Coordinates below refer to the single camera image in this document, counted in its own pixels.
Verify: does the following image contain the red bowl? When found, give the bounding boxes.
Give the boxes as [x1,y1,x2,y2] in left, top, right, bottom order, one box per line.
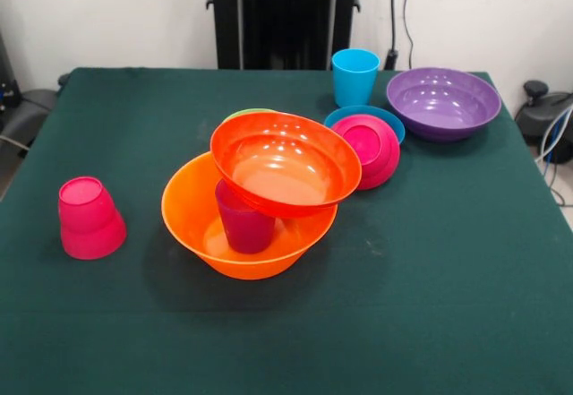
[209,111,363,219]

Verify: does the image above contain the purple cup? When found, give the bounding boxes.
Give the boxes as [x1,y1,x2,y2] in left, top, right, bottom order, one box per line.
[214,178,277,254]

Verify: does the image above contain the small green bowl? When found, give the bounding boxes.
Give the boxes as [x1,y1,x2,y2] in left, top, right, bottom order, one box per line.
[222,107,278,123]

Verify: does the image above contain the pink bowl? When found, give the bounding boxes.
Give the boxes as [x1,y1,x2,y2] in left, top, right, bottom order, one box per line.
[333,114,402,191]

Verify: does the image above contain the large orange bowl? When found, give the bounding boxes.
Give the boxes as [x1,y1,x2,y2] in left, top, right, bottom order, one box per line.
[160,150,339,281]

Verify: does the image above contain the pink cup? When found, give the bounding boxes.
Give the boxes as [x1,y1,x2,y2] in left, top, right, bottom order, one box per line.
[57,176,128,261]

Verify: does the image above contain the dark green tablecloth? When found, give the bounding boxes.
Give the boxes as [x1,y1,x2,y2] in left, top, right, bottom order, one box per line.
[0,66,573,395]

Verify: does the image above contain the blue bowl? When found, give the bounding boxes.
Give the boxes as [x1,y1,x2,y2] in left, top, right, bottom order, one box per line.
[322,105,406,145]

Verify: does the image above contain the blue cup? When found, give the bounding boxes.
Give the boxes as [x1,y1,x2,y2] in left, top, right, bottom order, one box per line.
[330,48,381,107]

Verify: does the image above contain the purple bowl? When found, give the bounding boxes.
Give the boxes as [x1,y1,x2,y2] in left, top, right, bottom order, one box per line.
[386,66,502,143]

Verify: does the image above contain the black equipment box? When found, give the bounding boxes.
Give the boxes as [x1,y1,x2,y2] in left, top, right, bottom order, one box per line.
[0,31,21,109]

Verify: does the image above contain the black cable with plug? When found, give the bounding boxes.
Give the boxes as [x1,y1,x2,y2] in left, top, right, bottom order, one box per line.
[384,0,400,72]

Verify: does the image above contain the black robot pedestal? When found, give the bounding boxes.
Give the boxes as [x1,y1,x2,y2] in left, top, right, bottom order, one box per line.
[205,0,363,72]

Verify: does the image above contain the thin black wall cable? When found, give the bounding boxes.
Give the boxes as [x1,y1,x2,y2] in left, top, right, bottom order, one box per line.
[402,0,431,76]

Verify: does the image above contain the blue white cable bundle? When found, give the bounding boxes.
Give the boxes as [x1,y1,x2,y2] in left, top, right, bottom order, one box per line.
[535,107,573,208]

